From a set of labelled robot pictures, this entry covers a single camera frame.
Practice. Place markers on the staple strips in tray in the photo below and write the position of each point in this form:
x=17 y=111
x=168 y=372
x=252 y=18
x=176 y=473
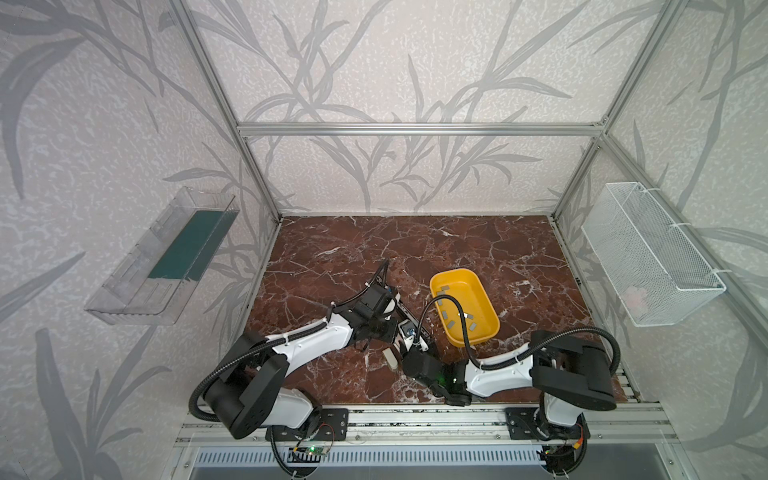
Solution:
x=450 y=314

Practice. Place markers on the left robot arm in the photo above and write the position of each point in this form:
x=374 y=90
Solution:
x=246 y=391

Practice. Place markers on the green circuit board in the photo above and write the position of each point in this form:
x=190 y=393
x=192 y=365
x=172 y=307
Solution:
x=313 y=453

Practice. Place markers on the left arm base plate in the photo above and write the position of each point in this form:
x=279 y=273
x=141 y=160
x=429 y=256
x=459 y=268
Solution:
x=325 y=424

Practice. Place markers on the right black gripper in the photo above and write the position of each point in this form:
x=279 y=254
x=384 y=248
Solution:
x=413 y=355

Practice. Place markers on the white wire basket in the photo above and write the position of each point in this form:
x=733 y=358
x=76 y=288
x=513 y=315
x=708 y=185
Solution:
x=658 y=274

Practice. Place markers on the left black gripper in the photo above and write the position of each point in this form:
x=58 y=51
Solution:
x=377 y=288

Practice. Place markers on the aluminium front rail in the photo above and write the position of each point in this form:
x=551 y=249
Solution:
x=484 y=424

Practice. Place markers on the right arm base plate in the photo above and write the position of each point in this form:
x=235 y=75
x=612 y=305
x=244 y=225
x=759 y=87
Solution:
x=523 y=423

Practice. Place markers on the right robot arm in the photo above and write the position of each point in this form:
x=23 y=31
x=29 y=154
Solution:
x=572 y=370

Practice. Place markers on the clear plastic wall shelf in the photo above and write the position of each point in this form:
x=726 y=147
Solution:
x=155 y=281

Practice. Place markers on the yellow plastic tray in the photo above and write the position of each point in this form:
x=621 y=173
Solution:
x=481 y=319

